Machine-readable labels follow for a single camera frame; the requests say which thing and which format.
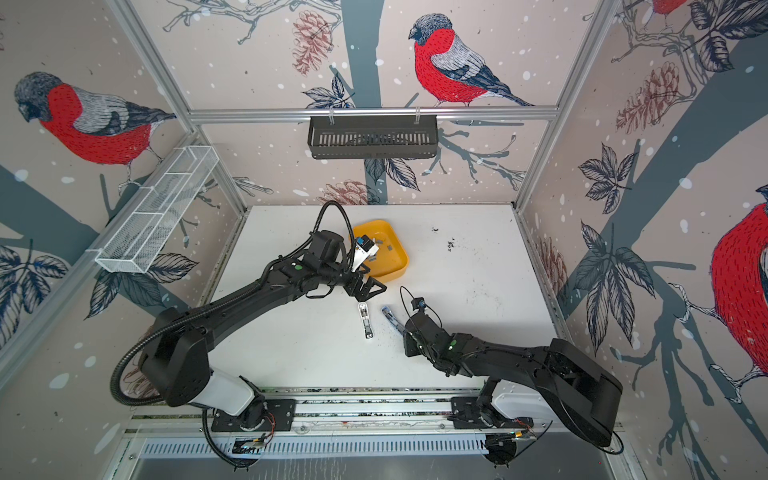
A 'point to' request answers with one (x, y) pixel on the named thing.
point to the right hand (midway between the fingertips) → (403, 338)
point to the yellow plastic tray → (391, 258)
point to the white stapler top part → (366, 320)
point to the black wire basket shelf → (366, 136)
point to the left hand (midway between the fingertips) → (376, 279)
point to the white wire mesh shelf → (144, 231)
